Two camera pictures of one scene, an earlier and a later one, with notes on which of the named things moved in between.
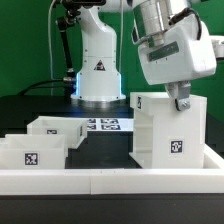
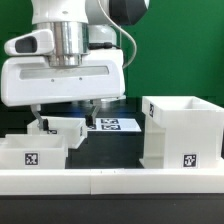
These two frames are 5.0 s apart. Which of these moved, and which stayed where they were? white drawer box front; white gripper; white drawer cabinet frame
Moved: white drawer cabinet frame; white gripper
Stayed: white drawer box front
